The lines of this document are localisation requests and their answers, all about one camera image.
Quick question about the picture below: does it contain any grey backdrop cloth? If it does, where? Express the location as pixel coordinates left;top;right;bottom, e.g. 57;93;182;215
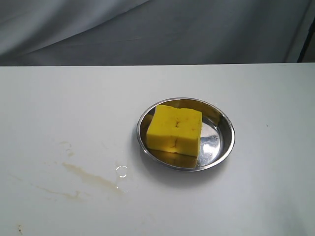
0;0;315;66

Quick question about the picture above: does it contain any yellow sponge block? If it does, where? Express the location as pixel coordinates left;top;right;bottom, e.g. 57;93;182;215
146;105;202;157

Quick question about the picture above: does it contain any amber liquid spill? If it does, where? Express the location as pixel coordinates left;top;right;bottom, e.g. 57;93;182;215
7;140;130;201

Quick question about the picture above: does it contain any black backdrop stand pole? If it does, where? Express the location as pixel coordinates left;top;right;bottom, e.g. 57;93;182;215
297;20;315;63

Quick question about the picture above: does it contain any round stainless steel pan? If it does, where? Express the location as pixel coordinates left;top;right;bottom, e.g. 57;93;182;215
135;97;235;172

